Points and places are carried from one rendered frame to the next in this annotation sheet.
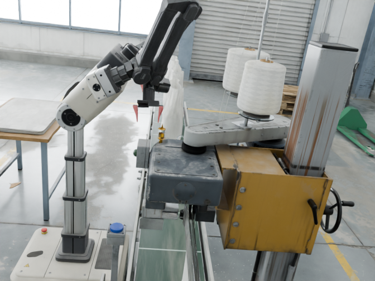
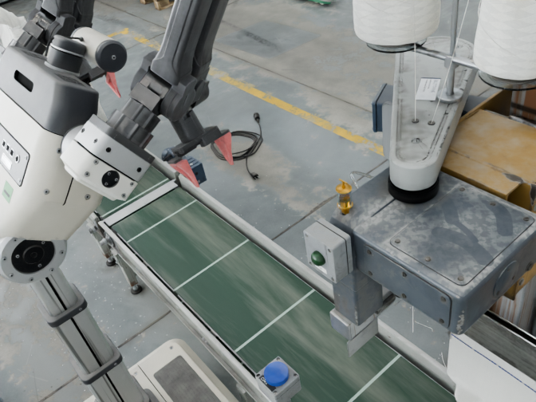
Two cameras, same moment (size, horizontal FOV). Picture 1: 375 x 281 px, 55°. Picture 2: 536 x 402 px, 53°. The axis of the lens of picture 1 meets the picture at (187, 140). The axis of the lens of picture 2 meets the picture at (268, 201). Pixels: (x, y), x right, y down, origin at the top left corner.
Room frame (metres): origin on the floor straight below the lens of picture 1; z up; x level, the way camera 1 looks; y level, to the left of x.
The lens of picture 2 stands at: (0.66, 0.55, 1.99)
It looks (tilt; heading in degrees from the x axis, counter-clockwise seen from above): 39 degrees down; 333
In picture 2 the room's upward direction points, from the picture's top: 12 degrees counter-clockwise
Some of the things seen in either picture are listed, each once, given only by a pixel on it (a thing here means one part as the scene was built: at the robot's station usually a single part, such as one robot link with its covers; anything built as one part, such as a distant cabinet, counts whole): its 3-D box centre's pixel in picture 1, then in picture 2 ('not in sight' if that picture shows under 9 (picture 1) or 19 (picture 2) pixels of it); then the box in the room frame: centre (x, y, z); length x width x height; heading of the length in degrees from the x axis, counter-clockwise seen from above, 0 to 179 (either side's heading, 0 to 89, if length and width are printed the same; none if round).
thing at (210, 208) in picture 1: (204, 212); not in sight; (1.27, -0.11, 1.04); 0.08 x 0.06 x 0.05; 95
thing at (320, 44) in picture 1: (333, 45); not in sight; (1.21, -0.43, 1.76); 0.12 x 0.11 x 0.01; 95
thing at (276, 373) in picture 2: (116, 228); (276, 374); (1.36, 0.27, 0.84); 0.06 x 0.06 x 0.02
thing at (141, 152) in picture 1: (143, 153); (328, 250); (1.24, 0.16, 1.28); 0.08 x 0.05 x 0.09; 5
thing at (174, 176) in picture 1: (180, 187); (429, 264); (1.14, 0.00, 1.21); 0.30 x 0.25 x 0.30; 5
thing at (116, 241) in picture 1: (116, 234); (278, 382); (1.36, 0.27, 0.81); 0.08 x 0.08 x 0.06; 5
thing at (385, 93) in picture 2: not in sight; (391, 112); (1.54, -0.28, 1.25); 0.10 x 0.08 x 0.12; 120
